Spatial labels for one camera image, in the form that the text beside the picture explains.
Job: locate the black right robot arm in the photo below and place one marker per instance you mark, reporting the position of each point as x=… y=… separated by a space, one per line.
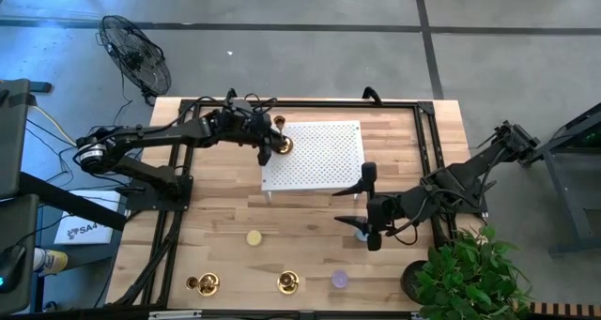
x=460 y=179

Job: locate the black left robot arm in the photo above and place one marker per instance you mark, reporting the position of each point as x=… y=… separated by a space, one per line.
x=141 y=134

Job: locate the black side desk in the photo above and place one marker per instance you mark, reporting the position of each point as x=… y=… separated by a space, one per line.
x=14 y=137

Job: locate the teal candle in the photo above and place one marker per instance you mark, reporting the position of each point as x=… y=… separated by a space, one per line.
x=359 y=237

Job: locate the black plant pot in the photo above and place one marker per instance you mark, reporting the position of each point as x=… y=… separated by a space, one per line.
x=409 y=280

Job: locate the white printed cardboard box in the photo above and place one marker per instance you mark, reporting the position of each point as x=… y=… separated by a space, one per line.
x=84 y=228

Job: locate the black computer mouse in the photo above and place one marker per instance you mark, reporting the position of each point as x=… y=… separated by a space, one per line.
x=10 y=266

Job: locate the green leafy plant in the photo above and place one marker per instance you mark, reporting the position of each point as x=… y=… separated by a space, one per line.
x=469 y=273

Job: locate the silver bracket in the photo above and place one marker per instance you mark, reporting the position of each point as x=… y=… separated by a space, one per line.
x=174 y=314

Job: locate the black aluminium rig frame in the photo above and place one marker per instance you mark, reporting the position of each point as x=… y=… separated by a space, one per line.
x=328 y=103

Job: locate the striped slat panel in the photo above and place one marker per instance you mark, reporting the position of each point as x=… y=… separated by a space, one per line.
x=563 y=309

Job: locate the clear plastic cup at right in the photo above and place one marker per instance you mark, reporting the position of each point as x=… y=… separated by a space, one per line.
x=339 y=279

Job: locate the white perforated metal shelf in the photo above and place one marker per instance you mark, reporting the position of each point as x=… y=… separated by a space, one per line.
x=324 y=156

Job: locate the black floor fan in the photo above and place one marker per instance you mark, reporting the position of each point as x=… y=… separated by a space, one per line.
x=136 y=55

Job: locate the short brass candlestick holder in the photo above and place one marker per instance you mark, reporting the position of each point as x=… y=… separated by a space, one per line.
x=209 y=284

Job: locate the white and yellow spray can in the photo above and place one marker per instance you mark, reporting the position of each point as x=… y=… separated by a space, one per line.
x=51 y=261

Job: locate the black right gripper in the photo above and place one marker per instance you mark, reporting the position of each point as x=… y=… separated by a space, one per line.
x=371 y=207

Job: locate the tall brass candlestick holder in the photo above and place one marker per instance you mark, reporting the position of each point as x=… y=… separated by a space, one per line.
x=288 y=282

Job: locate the medium brass candlestick holder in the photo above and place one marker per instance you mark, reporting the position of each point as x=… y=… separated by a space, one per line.
x=285 y=146

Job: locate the grey metal stand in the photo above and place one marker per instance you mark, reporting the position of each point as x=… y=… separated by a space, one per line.
x=563 y=188

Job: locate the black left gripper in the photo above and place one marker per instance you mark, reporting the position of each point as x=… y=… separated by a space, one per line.
x=249 y=123

